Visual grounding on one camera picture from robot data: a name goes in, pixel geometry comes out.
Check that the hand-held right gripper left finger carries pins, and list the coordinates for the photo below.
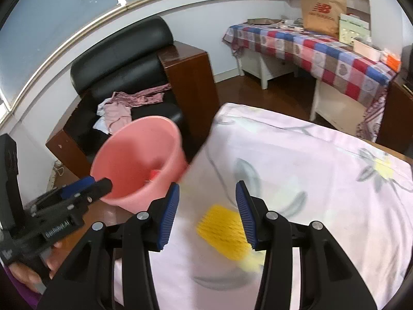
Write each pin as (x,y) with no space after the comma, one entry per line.
(167,216)

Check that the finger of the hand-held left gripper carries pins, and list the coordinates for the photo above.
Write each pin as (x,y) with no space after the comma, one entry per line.
(96,190)
(77,184)

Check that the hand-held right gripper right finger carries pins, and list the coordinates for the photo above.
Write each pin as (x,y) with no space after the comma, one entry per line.
(245,216)

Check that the yellow foam net red label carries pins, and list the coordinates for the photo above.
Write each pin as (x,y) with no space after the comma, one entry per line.
(222,232)

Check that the pink plastic bucket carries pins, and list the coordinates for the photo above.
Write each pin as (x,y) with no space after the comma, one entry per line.
(135,155)

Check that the person's left forearm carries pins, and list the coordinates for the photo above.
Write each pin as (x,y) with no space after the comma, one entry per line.
(19,297)

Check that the person's left hand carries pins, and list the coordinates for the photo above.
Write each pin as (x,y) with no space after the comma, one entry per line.
(25,273)

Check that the pink floral tablecloth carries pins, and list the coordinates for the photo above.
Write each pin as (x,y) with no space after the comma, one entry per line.
(290,168)

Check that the pink garment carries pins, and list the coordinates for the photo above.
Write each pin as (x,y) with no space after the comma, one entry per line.
(117,116)

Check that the mauve patterned garment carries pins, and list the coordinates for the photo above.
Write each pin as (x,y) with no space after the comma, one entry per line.
(142,97)

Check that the black leather wooden armchair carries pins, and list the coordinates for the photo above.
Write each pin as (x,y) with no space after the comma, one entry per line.
(122,55)

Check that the white table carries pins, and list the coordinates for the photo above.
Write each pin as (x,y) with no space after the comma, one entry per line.
(258,67)

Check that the red white lattice cloth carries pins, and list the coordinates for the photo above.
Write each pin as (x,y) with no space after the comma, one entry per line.
(371,116)

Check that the checked tablecloth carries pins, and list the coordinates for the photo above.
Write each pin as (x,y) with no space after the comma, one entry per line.
(306,48)

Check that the dark tray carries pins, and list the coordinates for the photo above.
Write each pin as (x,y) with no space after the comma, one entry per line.
(262,21)

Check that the white container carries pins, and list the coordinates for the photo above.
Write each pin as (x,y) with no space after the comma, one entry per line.
(367,50)

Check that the orange box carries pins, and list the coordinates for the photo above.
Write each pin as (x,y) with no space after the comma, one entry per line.
(391,60)

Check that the green box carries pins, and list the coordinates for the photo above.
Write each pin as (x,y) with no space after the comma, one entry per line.
(353,30)

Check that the brown paper bag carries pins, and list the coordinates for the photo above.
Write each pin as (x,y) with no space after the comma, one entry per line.
(322,13)

